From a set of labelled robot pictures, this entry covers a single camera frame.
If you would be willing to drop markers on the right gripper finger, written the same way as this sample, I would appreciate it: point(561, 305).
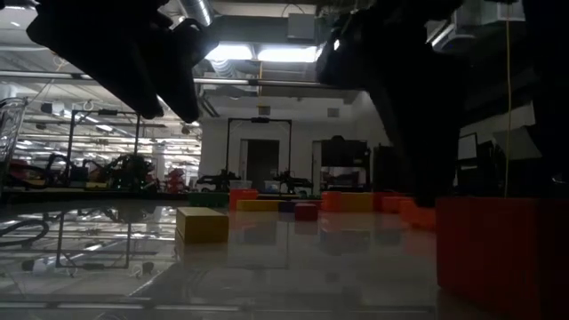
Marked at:
point(440, 146)
point(406, 133)

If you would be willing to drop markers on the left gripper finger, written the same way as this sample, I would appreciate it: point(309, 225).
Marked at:
point(133, 89)
point(186, 66)

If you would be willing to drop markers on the small red toy block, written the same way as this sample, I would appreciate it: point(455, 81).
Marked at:
point(502, 258)

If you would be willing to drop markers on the long red toy block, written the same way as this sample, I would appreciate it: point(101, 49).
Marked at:
point(306, 212)

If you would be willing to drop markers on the long yellow toy block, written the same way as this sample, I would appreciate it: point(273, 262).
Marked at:
point(202, 224)

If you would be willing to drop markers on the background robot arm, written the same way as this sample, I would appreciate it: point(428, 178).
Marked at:
point(293, 182)
point(213, 181)

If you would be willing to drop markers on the ceiling light panel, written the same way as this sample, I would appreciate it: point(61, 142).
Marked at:
point(231, 52)
point(286, 54)

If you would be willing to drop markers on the black cabinet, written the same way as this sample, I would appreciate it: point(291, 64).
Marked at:
point(381, 173)

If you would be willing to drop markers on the black monitor on cart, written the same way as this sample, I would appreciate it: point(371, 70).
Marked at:
point(344, 153)

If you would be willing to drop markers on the grey ceiling box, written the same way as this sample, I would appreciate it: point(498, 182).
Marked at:
point(301, 26)

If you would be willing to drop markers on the red background item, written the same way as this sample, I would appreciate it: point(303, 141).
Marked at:
point(176, 180)

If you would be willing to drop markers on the small orange toy block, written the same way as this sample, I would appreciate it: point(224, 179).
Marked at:
point(331, 202)

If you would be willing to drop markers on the dark doorway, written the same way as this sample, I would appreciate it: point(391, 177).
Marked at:
point(262, 162)

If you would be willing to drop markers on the background clear tub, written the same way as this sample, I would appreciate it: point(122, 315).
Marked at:
point(240, 184)
point(272, 186)

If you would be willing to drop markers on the clear plastic bin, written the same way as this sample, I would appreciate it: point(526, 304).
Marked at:
point(11, 133)

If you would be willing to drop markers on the green toy block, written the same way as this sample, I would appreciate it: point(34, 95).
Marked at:
point(206, 199)

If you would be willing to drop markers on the red background machine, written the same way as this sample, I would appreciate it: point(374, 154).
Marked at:
point(26, 175)

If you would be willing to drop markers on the long purple toy block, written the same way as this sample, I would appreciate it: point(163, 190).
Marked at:
point(287, 206)

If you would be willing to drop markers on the white plastic table sheet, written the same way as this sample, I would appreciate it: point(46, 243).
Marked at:
point(284, 275)

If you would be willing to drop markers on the black gantry frame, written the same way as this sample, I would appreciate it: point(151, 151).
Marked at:
point(260, 119)
point(106, 112)

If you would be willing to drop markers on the silver spiral air duct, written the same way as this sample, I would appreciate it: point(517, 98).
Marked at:
point(200, 11)

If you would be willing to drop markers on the grey wall vent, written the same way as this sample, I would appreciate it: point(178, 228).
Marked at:
point(333, 112)

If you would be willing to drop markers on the grey overhead rail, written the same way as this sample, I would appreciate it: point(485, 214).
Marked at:
point(266, 83)

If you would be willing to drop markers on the small wall sign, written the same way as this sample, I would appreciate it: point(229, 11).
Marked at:
point(264, 110)

